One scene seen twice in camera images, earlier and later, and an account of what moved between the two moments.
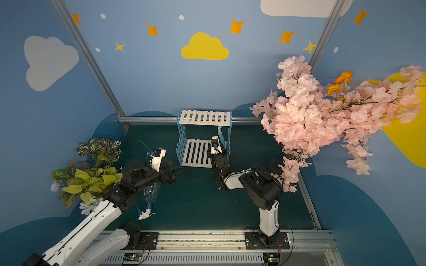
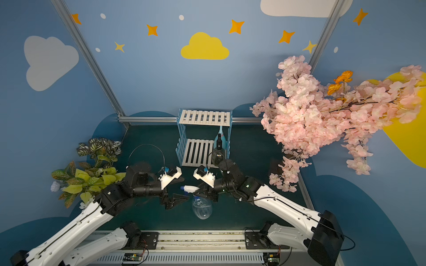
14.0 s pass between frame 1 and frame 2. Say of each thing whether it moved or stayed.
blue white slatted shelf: stayed
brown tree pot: stayed
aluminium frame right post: stayed
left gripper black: moved
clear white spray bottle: moved
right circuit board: stayed
